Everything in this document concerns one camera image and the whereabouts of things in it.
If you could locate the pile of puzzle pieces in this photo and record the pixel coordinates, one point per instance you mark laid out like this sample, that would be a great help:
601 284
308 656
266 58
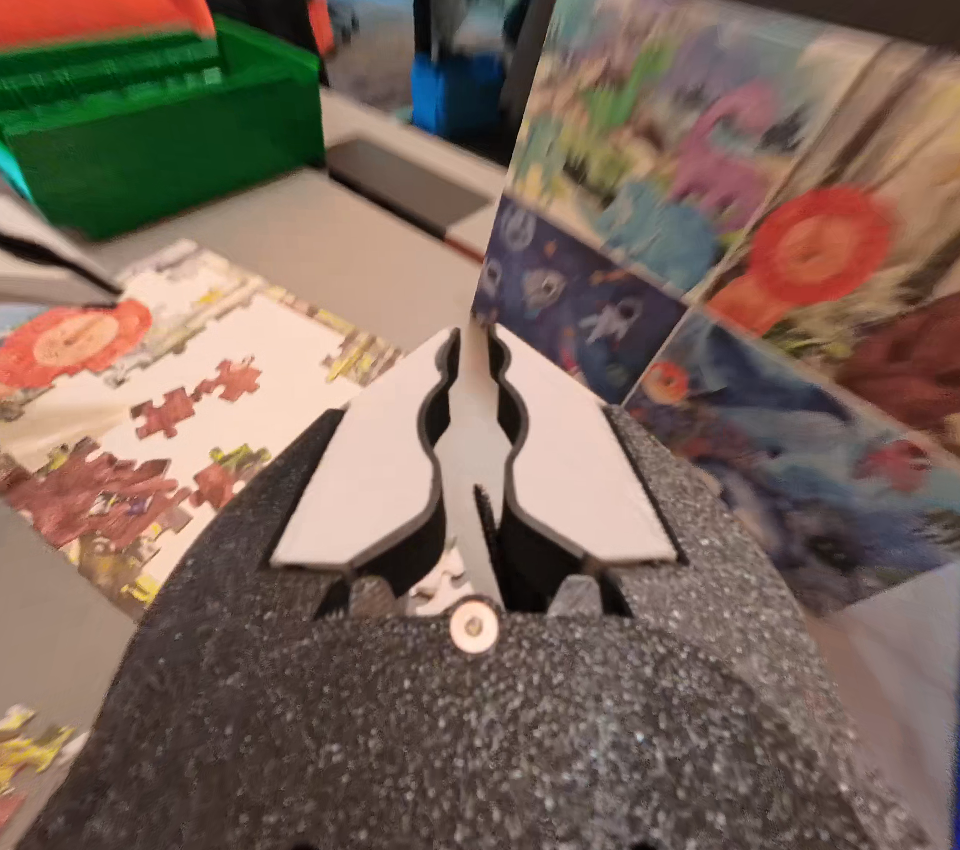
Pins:
30 752

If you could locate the green plastic bin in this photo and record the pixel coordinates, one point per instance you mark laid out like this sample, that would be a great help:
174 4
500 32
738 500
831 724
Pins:
165 144

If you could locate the green and grey puzzle piece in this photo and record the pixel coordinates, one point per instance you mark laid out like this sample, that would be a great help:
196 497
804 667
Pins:
360 358

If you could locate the reddish brown puzzle piece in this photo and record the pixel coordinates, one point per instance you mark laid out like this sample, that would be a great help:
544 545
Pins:
165 415

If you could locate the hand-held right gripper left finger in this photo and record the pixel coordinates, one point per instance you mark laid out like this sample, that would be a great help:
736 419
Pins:
360 482

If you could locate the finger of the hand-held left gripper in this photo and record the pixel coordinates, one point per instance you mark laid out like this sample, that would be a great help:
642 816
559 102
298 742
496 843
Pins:
37 283
37 231

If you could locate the lion puzzle tray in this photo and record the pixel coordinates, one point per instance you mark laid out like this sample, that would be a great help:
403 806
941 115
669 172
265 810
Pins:
285 340

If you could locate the assembled brown trunk pieces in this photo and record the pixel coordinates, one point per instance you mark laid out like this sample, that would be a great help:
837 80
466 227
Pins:
82 497

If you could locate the black flat panel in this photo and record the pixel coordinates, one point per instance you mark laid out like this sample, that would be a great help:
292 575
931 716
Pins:
405 186

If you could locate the small blue crate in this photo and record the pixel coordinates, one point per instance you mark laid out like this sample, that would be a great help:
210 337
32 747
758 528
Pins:
457 92

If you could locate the brown puzzle piece pink mark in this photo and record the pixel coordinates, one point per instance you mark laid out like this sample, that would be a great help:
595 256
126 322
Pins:
229 379

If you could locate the assembled lion puzzle pieces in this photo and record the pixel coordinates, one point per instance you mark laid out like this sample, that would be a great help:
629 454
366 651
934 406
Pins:
75 340

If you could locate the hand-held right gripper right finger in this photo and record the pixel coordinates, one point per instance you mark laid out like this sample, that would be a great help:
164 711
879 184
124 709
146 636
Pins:
585 482

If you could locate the assembled grey branch pieces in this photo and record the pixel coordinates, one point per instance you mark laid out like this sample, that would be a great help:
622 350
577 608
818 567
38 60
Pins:
180 332

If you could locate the brown and green puzzle piece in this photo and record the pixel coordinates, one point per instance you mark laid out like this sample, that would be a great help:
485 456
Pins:
229 478

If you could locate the grey desk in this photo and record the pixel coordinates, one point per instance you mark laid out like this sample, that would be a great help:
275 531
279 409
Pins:
315 242

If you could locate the illustrated puzzle box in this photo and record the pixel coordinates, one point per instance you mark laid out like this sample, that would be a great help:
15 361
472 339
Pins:
750 227

